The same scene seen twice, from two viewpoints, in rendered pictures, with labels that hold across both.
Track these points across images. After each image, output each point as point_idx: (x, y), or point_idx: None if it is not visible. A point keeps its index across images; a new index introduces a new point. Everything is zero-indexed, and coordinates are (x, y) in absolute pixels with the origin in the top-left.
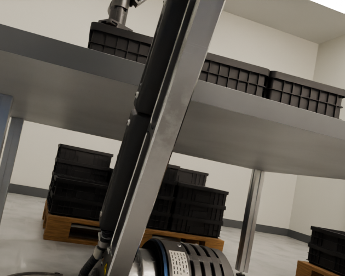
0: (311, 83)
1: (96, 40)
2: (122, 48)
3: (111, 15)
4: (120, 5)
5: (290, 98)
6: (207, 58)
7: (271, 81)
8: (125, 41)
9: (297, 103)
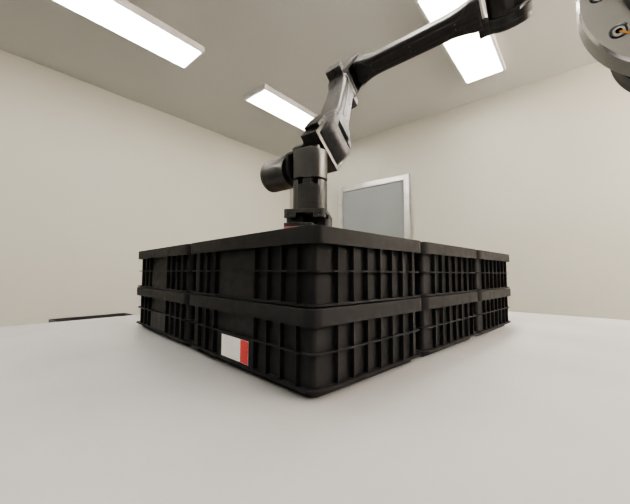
0: (496, 256)
1: (321, 264)
2: (358, 268)
3: (308, 196)
4: (322, 175)
5: (487, 279)
6: (440, 253)
7: (473, 262)
8: (359, 254)
9: (489, 281)
